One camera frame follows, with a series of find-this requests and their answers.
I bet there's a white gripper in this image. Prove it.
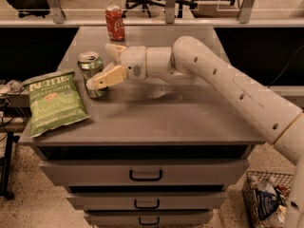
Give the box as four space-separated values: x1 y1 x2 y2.
85 44 147 90

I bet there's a green soda can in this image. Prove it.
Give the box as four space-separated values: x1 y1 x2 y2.
78 51 107 99

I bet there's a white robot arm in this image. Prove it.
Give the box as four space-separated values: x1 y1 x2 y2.
86 36 304 228

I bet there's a red soda can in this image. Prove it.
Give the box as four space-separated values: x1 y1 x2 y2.
105 6 124 41

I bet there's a green jalapeno chip bag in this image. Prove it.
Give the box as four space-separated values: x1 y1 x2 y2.
23 69 88 138

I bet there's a dark blue snack bag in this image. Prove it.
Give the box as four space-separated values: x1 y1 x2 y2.
256 190 279 220

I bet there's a black office chair centre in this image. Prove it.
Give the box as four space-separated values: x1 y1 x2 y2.
123 0 198 18

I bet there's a grey drawer cabinet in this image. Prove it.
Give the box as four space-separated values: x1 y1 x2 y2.
18 25 267 228

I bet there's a top grey drawer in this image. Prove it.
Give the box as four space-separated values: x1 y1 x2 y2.
39 159 249 186

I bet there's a grey drawer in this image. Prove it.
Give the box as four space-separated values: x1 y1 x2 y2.
85 210 213 226
39 159 249 186
66 192 226 211

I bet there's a black stand left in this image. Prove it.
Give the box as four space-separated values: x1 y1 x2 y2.
0 131 20 200

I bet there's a middle grey drawer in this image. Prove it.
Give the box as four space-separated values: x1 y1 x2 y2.
66 192 226 211

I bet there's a bottom grey drawer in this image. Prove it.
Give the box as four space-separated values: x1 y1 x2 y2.
85 210 213 226

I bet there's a black cable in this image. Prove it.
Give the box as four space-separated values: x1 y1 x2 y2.
267 43 304 89

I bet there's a wire basket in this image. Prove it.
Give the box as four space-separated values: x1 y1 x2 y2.
242 171 293 228

